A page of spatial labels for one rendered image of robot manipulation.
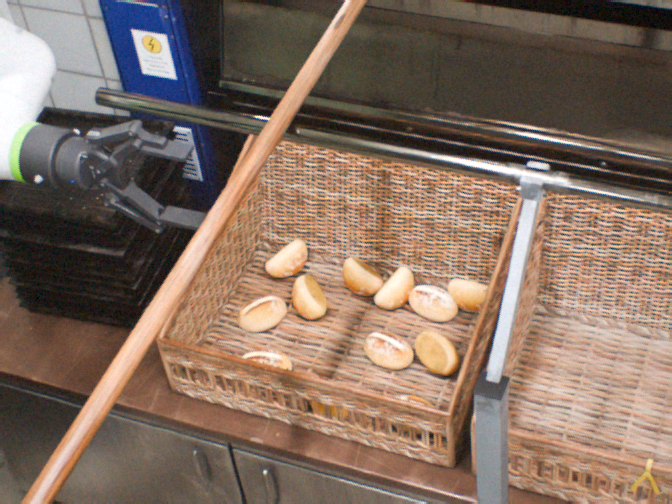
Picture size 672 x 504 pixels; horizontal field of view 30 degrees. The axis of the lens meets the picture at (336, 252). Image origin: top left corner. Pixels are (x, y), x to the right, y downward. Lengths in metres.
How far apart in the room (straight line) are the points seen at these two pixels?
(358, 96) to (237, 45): 0.25
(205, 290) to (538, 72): 0.73
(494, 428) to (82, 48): 1.19
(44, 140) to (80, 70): 0.76
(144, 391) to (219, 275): 0.26
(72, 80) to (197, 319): 0.61
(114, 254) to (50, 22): 0.54
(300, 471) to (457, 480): 0.30
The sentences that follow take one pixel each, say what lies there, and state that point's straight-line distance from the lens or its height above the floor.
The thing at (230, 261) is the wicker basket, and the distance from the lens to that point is 2.45.
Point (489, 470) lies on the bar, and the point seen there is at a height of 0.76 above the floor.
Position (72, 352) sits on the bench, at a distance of 2.48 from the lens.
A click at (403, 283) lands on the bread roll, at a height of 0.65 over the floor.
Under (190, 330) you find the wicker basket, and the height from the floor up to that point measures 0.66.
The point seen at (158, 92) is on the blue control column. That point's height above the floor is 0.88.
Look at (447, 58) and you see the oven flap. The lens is 2.22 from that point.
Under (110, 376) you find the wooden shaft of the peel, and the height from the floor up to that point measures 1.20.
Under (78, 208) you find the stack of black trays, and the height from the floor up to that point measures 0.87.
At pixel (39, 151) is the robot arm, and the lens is 1.88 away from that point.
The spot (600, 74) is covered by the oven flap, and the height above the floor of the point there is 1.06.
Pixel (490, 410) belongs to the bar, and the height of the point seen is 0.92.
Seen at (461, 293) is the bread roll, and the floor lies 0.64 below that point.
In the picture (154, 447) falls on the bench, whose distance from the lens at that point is 2.46.
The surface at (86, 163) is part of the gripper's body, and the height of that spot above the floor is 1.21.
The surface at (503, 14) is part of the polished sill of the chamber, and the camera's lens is 2.11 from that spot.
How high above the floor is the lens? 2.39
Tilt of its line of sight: 46 degrees down
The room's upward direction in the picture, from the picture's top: 8 degrees counter-clockwise
